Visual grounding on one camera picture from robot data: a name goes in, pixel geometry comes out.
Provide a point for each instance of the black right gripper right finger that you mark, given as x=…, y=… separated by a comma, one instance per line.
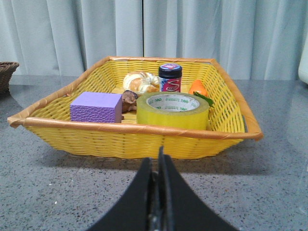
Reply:
x=182, y=209

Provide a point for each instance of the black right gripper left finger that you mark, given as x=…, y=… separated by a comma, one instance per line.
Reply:
x=130, y=213

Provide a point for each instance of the yellow tape roll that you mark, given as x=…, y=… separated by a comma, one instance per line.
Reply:
x=173, y=109

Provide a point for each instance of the purple foam block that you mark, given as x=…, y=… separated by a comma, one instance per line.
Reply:
x=97, y=107

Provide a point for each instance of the brown toy figure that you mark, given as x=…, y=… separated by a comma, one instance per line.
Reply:
x=129, y=101

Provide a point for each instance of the orange toy carrot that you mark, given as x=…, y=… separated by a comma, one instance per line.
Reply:
x=199, y=90

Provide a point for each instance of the yellow woven basket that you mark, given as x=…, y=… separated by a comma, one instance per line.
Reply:
x=230, y=120

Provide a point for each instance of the bread roll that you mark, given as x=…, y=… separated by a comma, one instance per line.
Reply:
x=141, y=82

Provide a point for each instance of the dark lidded gum jar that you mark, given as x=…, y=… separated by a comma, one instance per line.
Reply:
x=170, y=76

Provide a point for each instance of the white curtain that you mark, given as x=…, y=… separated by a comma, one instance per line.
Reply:
x=251, y=39

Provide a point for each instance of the white object at edge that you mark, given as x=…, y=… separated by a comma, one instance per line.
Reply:
x=303, y=68

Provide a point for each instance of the brown wicker basket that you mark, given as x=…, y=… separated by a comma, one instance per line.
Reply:
x=6, y=71

